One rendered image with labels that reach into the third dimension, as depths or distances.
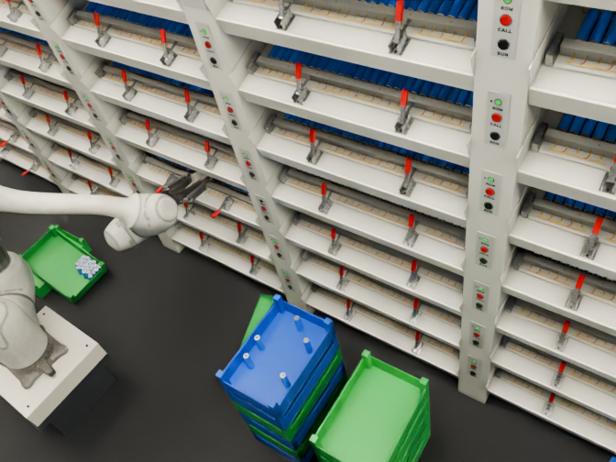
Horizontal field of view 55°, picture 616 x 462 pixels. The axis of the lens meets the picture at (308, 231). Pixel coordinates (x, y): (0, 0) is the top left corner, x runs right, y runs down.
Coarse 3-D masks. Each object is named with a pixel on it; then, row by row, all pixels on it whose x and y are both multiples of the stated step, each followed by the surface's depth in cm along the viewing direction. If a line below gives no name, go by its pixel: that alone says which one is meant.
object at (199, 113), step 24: (96, 72) 190; (120, 72) 187; (144, 72) 184; (96, 96) 195; (120, 96) 186; (144, 96) 182; (168, 96) 177; (192, 96) 172; (168, 120) 178; (192, 120) 171; (216, 120) 168
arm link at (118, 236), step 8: (112, 224) 176; (120, 224) 175; (104, 232) 176; (112, 232) 174; (120, 232) 174; (128, 232) 175; (112, 240) 175; (120, 240) 174; (128, 240) 175; (136, 240) 177; (120, 248) 176
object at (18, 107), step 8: (0, 64) 236; (8, 104) 246; (16, 104) 247; (24, 104) 250; (16, 112) 248; (24, 128) 256; (24, 136) 263; (32, 136) 258; (40, 144) 263; (40, 160) 275; (48, 160) 269; (56, 168) 274; (64, 176) 279; (64, 192) 291; (72, 192) 286
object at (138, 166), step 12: (144, 156) 219; (132, 168) 218; (144, 168) 221; (144, 180) 223; (156, 180) 216; (204, 192) 206; (240, 192) 201; (204, 204) 207; (216, 204) 202; (240, 216) 197; (252, 216) 195
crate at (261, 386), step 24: (288, 312) 180; (264, 336) 176; (288, 336) 174; (312, 336) 173; (240, 360) 171; (264, 360) 171; (288, 360) 169; (312, 360) 164; (240, 384) 167; (264, 384) 166; (264, 408) 158
